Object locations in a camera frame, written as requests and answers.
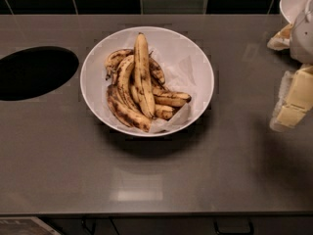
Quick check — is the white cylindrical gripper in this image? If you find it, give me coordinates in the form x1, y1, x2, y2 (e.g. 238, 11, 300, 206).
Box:
267, 0, 313, 132

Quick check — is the long central spotted banana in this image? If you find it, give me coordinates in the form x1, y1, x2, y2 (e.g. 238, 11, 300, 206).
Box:
134, 33, 155, 118

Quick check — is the white round bowl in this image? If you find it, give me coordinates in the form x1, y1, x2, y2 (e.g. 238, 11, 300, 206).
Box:
79, 25, 215, 138

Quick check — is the white paper bowl liner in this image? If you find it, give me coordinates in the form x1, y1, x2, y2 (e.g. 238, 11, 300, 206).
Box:
121, 31, 209, 135

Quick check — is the right horizontal banana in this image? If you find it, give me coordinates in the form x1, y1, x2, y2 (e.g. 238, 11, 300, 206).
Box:
153, 88, 192, 108

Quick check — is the upper right dark banana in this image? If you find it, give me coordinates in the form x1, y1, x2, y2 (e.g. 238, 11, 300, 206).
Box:
149, 58, 165, 84

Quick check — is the dark banana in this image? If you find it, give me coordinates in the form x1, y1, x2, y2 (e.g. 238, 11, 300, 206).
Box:
106, 85, 151, 132
149, 58, 165, 84

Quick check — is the lower right short banana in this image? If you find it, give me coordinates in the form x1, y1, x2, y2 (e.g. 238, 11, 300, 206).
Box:
155, 104, 176, 120

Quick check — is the curved middle left banana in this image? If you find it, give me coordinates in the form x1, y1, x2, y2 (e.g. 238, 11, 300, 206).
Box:
116, 55, 139, 113

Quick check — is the bottom left dark banana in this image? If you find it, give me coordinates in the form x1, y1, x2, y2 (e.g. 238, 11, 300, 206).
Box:
106, 85, 151, 132

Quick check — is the upper left spotted banana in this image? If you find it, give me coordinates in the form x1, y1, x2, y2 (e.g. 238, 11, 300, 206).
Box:
105, 49, 133, 79

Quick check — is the black round counter hole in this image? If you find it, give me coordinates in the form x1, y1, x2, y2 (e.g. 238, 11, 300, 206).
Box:
0, 46, 79, 101

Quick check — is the right black drawer handle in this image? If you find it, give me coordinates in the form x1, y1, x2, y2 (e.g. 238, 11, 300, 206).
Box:
213, 220, 254, 235

